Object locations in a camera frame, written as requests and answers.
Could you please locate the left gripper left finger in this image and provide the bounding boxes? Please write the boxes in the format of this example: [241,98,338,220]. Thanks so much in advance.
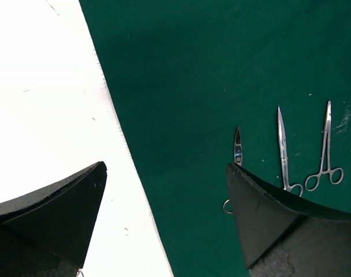
[0,161,107,276]

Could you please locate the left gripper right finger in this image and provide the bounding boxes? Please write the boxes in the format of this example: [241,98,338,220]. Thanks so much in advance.
[226,163,351,276]

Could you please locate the silver needle holder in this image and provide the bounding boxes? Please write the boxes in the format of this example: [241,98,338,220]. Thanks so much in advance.
[304,100,344,192]

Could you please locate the silver surgical scissors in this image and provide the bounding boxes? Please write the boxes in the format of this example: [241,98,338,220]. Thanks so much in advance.
[222,127,243,215]

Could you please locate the green surgical cloth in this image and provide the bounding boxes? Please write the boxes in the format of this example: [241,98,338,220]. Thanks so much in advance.
[80,1,351,276]

